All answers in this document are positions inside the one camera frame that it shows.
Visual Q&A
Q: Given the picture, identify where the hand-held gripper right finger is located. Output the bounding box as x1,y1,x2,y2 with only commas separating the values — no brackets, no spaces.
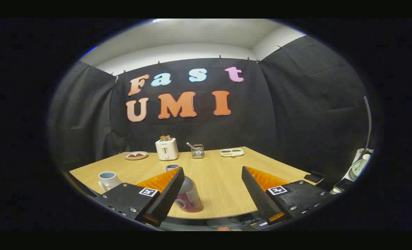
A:
241,166,333,226

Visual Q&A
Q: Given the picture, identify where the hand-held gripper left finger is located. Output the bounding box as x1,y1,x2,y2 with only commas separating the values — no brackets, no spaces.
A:
96,167,186,228

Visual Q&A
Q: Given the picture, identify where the silver juice bottle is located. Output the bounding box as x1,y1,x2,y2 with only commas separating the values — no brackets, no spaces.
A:
166,164,204,213

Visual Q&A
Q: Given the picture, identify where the white cup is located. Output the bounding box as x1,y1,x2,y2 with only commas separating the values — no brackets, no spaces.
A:
98,172,122,192

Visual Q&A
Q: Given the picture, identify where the wooden table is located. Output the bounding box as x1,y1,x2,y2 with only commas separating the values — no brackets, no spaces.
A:
69,146,324,220

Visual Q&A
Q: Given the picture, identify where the white toaster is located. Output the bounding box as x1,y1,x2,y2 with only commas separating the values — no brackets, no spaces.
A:
155,138,179,161

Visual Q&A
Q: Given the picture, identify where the white divided tray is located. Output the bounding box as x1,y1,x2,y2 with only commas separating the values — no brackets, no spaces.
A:
221,148,245,157

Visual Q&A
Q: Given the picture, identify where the white round plate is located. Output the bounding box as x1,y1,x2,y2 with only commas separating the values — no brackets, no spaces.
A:
124,151,149,160

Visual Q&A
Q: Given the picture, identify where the small black box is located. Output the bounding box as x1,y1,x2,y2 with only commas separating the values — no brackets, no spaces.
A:
304,172,325,184

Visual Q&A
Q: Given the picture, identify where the black backdrop cloth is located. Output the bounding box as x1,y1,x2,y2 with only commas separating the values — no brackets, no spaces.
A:
48,35,371,181

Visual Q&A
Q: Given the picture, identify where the white green object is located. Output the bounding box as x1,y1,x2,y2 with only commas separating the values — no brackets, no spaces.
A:
350,149,374,181

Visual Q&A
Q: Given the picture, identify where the black cable bundle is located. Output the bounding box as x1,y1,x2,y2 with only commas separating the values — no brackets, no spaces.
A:
206,215,264,230

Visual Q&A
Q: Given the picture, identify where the wire cutlery holder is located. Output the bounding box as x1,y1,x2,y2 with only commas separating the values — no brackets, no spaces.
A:
191,144,205,159

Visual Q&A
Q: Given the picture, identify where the grey curved cable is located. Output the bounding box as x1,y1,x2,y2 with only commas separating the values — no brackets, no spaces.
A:
363,96,372,155

